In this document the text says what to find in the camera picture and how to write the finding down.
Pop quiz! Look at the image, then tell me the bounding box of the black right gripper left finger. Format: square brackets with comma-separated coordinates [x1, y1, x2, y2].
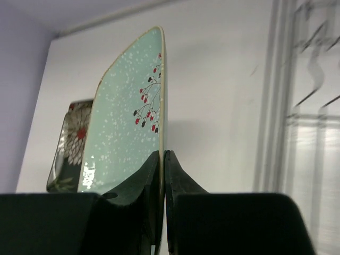
[1, 151, 161, 254]

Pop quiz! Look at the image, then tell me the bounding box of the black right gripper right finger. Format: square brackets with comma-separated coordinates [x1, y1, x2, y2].
[164, 151, 315, 255]

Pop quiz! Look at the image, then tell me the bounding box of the pale green plate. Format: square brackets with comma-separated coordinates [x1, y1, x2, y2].
[76, 25, 168, 207]

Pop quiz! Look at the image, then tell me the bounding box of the wire dish rack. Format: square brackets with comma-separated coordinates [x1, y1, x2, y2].
[286, 1, 339, 121]

